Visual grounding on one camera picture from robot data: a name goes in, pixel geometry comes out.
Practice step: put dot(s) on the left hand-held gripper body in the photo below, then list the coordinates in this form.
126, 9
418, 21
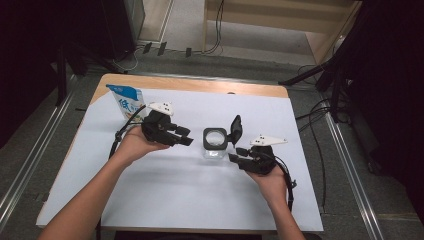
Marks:
155, 128

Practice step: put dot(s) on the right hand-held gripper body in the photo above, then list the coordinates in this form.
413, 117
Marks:
263, 161

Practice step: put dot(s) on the glass jar with black lid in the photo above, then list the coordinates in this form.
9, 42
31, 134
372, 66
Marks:
206, 144

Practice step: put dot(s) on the blue and white pouch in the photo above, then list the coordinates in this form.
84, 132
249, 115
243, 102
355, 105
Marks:
125, 94

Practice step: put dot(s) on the person's right hand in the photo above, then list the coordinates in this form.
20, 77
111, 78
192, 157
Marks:
273, 186

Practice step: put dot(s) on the person's left hand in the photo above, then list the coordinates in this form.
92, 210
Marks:
135, 146

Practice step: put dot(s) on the white table sheet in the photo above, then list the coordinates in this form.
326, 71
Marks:
186, 186

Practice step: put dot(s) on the small black floor block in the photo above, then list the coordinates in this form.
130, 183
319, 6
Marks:
188, 52
162, 48
147, 47

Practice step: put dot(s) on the black metal stand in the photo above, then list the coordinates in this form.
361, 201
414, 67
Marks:
61, 76
306, 72

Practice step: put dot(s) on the dark cabinet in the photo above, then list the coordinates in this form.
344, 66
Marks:
116, 26

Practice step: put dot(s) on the light wooden shelf unit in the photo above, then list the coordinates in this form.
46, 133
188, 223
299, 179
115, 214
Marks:
266, 20

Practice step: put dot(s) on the dark curtain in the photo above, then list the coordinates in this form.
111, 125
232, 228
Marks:
393, 83
30, 50

